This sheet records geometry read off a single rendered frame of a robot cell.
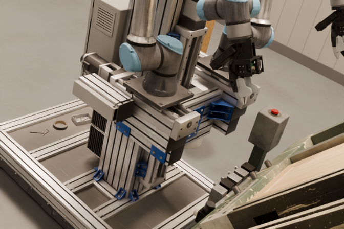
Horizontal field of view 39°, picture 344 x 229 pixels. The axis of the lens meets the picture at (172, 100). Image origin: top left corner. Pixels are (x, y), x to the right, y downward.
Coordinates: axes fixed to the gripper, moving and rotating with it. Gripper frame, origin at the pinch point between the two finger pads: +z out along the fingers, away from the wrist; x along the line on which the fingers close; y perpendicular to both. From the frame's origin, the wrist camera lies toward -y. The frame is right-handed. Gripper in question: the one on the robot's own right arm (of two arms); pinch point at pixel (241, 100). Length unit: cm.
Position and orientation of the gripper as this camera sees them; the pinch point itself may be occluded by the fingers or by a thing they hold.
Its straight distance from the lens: 153.6
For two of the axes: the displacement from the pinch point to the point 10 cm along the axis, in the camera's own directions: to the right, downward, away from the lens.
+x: 6.5, -2.5, 7.2
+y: 7.5, 0.3, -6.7
